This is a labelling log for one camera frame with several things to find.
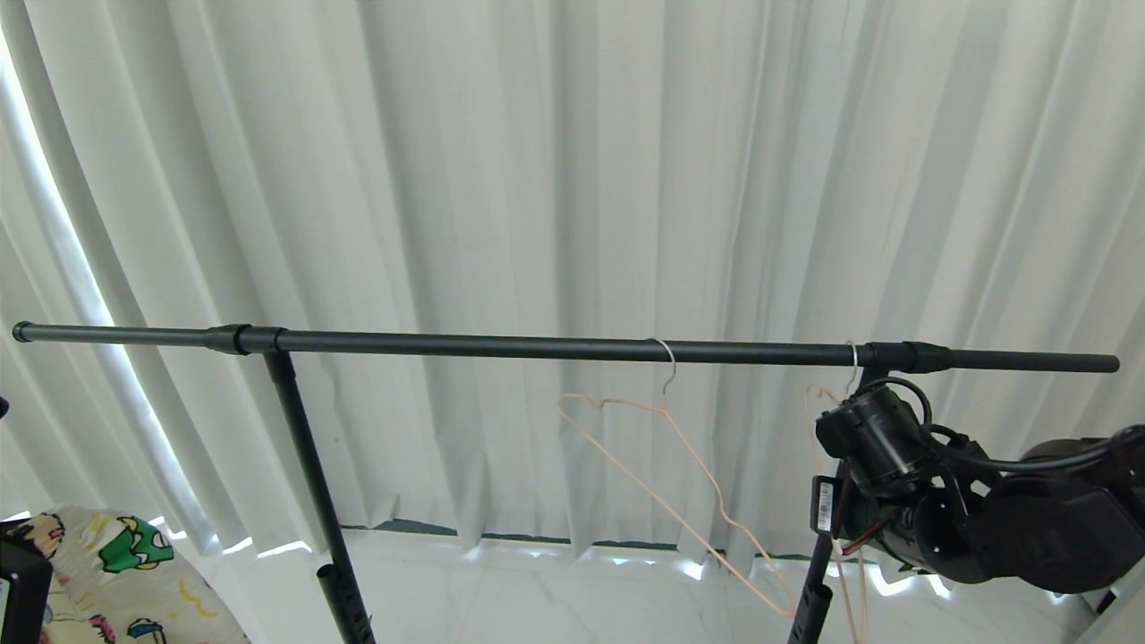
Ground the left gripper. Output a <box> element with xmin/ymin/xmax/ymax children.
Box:
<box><xmin>0</xmin><ymin>537</ymin><xmax>53</xmax><ymax>644</ymax></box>

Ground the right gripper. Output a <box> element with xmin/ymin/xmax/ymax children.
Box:
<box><xmin>810</xmin><ymin>474</ymin><xmax>913</xmax><ymax>548</ymax></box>

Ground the cream printed garment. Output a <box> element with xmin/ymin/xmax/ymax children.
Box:
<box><xmin>34</xmin><ymin>507</ymin><xmax>251</xmax><ymax>644</ymax></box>

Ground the pink clothes hanger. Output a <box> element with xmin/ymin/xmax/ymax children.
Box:
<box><xmin>803</xmin><ymin>343</ymin><xmax>882</xmax><ymax>644</ymax></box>
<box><xmin>559</xmin><ymin>338</ymin><xmax>799</xmax><ymax>620</ymax></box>

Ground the black clothes rack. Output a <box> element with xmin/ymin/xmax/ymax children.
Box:
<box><xmin>13</xmin><ymin>320</ymin><xmax>1121</xmax><ymax>644</ymax></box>

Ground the white curtain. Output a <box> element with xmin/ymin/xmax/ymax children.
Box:
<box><xmin>0</xmin><ymin>0</ymin><xmax>1145</xmax><ymax>582</ymax></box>

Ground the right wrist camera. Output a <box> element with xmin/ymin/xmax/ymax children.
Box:
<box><xmin>816</xmin><ymin>385</ymin><xmax>936</xmax><ymax>500</ymax></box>

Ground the black cable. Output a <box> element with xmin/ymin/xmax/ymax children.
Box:
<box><xmin>854</xmin><ymin>377</ymin><xmax>1141</xmax><ymax>475</ymax></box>

